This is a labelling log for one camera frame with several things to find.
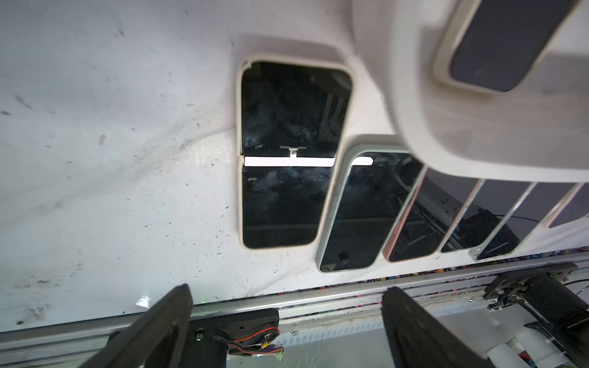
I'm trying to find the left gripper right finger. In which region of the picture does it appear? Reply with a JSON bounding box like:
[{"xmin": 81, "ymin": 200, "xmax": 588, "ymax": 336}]
[{"xmin": 381, "ymin": 287, "xmax": 493, "ymax": 368}]

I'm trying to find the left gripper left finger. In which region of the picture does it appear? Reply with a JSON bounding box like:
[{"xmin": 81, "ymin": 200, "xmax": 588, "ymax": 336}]
[{"xmin": 82, "ymin": 284, "xmax": 193, "ymax": 368}]

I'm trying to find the clear case phone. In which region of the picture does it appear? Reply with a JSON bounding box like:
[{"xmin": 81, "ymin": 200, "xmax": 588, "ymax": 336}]
[{"xmin": 384, "ymin": 169, "xmax": 485, "ymax": 263}]

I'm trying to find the pink case phone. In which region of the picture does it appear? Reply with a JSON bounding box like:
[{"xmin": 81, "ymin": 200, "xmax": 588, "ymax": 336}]
[{"xmin": 442, "ymin": 180, "xmax": 535, "ymax": 258}]

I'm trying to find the white case phone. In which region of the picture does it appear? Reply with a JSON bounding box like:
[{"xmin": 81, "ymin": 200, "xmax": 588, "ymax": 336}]
[{"xmin": 316, "ymin": 144, "xmax": 427, "ymax": 273}]

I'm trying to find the light blue case phone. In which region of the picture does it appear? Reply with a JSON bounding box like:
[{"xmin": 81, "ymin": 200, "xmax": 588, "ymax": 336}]
[{"xmin": 476, "ymin": 182, "xmax": 577, "ymax": 261}]

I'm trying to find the white plastic storage box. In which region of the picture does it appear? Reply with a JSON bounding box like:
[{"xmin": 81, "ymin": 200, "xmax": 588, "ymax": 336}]
[{"xmin": 351, "ymin": 0, "xmax": 589, "ymax": 184}]

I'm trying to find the cream case phone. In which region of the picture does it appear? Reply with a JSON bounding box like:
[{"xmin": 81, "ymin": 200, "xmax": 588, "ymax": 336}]
[{"xmin": 239, "ymin": 61, "xmax": 353, "ymax": 249}]

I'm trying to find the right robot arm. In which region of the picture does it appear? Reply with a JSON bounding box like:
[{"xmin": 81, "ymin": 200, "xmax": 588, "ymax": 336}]
[{"xmin": 483, "ymin": 262, "xmax": 588, "ymax": 367}]

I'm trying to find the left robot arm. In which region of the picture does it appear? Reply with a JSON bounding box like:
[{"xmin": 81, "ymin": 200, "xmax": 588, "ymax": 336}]
[{"xmin": 83, "ymin": 285, "xmax": 492, "ymax": 367}]

